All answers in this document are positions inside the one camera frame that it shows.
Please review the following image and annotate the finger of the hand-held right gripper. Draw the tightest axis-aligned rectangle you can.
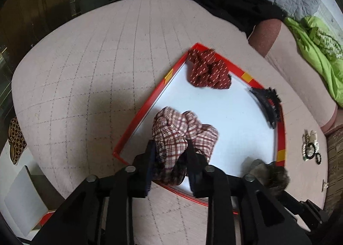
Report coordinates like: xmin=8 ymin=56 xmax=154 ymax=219
xmin=279 ymin=190 xmax=329 ymax=233

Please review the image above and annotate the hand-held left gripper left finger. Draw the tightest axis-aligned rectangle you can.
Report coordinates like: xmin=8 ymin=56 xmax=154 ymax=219
xmin=32 ymin=140 xmax=157 ymax=245

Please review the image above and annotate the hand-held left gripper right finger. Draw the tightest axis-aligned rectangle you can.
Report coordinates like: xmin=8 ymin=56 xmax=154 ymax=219
xmin=185 ymin=143 xmax=313 ymax=245

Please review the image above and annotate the pink plaid scrunchie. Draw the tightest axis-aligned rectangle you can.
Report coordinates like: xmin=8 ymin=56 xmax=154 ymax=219
xmin=152 ymin=106 xmax=220 ymax=185

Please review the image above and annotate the brown furry scrunchie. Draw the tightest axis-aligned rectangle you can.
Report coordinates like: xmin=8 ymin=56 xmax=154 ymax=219
xmin=242 ymin=159 xmax=290 ymax=197

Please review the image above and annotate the red shallow box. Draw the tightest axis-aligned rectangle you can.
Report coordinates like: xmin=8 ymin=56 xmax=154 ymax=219
xmin=113 ymin=43 xmax=287 ymax=215

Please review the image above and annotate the striped brown cushion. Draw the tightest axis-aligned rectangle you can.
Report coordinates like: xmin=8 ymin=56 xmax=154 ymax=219
xmin=325 ymin=131 xmax=343 ymax=203

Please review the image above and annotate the cream hair clip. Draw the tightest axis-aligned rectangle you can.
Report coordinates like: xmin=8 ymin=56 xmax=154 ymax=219
xmin=303 ymin=130 xmax=318 ymax=144

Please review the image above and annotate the dark red dotted scrunchie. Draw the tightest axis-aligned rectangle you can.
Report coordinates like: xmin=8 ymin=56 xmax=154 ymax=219
xmin=187 ymin=49 xmax=232 ymax=90

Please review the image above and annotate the black hair claw clip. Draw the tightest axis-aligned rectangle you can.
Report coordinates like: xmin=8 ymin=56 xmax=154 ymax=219
xmin=249 ymin=87 xmax=282 ymax=130

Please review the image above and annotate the white box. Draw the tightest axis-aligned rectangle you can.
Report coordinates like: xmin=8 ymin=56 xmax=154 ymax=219
xmin=4 ymin=165 xmax=49 ymax=228

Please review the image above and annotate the brown patterned slipper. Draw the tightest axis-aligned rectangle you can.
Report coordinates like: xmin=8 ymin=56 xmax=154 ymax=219
xmin=8 ymin=116 xmax=29 ymax=165

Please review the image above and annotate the pink bolster cushion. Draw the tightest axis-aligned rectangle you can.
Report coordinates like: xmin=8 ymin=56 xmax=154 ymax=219
xmin=248 ymin=18 xmax=338 ymax=133

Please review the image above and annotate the green blanket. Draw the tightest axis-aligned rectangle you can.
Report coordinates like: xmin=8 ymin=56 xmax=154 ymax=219
xmin=284 ymin=16 xmax=343 ymax=107

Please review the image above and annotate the black cloth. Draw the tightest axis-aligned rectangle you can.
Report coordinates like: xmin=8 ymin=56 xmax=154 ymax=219
xmin=188 ymin=0 xmax=287 ymax=39

